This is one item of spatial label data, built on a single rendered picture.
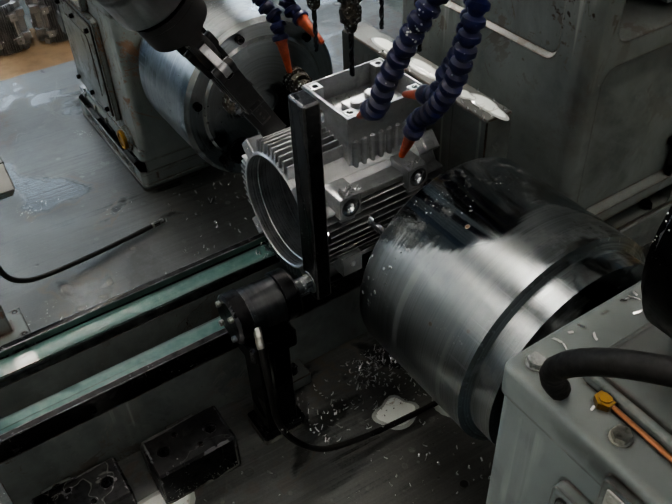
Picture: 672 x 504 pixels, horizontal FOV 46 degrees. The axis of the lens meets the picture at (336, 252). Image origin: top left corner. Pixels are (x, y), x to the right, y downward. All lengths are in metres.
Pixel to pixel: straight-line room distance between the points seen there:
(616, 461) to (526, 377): 0.09
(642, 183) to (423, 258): 0.53
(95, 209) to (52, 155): 0.21
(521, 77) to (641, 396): 0.54
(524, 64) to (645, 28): 0.14
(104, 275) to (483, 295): 0.73
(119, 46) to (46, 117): 0.46
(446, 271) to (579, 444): 0.22
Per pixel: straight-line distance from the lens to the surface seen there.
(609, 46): 0.98
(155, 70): 1.21
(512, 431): 0.68
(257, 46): 1.14
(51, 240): 1.39
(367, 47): 1.08
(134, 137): 1.41
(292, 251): 1.05
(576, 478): 0.64
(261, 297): 0.85
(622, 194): 1.19
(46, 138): 1.66
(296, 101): 0.75
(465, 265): 0.73
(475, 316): 0.71
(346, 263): 0.97
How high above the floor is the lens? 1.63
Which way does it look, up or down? 41 degrees down
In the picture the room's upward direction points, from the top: 3 degrees counter-clockwise
